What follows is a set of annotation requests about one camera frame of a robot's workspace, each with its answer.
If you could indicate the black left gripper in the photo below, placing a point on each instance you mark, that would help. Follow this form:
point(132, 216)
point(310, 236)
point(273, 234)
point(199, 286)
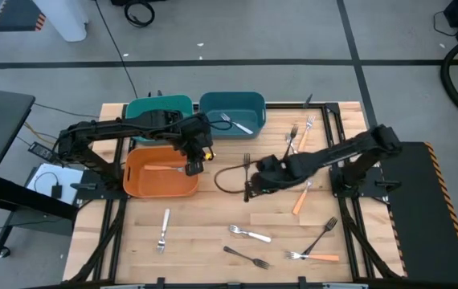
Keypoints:
point(197, 148)

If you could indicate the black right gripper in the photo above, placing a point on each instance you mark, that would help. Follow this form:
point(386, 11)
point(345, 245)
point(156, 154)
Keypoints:
point(273, 174)

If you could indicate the black metal fork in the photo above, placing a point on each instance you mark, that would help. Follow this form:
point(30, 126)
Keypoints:
point(246, 168)
point(317, 241)
point(292, 138)
point(241, 254)

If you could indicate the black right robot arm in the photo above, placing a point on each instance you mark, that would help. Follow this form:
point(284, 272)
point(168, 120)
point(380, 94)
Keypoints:
point(333, 154)

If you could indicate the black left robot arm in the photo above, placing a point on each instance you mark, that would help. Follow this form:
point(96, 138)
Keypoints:
point(112, 127)

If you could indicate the orange plastic bin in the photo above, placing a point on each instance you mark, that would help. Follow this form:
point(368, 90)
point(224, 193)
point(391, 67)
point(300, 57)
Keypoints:
point(160, 186)

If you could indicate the blue plastic bin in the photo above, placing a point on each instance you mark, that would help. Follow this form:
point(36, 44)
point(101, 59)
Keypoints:
point(233, 106)

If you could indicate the green plastic bin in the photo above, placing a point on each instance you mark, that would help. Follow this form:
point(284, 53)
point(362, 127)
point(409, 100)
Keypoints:
point(160, 102)

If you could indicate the white paper sheet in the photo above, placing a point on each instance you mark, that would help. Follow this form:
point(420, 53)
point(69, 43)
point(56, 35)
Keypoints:
point(68, 176)

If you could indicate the small black power adapter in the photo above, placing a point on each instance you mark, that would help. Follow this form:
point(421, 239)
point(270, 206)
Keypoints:
point(56, 192)

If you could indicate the black power brick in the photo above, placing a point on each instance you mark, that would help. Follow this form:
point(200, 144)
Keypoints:
point(41, 150)

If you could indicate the black hazard-edged platform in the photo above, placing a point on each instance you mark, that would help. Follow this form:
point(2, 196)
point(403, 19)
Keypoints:
point(422, 225)

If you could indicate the white pillar base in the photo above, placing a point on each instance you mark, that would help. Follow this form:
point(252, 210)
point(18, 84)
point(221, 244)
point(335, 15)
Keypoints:
point(64, 20)

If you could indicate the black hazard-striped floor mat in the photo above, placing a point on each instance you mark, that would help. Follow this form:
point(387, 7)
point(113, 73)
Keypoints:
point(16, 16)

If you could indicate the black bracket clamp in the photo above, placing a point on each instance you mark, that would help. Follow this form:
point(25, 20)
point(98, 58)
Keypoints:
point(308, 101)
point(155, 94)

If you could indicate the black aluminium table frame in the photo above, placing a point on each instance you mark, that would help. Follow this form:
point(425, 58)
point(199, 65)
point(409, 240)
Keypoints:
point(285, 106)

